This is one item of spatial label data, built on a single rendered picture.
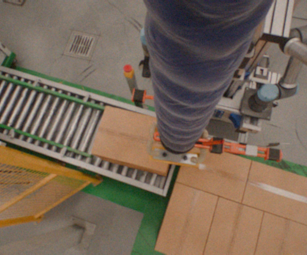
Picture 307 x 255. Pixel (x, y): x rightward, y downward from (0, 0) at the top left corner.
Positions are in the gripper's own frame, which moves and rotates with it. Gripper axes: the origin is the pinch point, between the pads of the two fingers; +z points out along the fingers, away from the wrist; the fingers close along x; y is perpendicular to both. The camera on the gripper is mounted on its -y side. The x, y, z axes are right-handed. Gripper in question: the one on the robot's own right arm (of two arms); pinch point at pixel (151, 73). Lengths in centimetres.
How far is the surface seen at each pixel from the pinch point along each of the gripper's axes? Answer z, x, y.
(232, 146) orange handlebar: 25, -58, -25
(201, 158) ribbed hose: 31, -42, -35
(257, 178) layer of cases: 98, -99, -28
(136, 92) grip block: 24.0, 10.7, -4.5
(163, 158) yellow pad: 37, -17, -41
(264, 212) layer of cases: 98, -110, -56
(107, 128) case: 57, 32, -26
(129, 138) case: 57, 13, -30
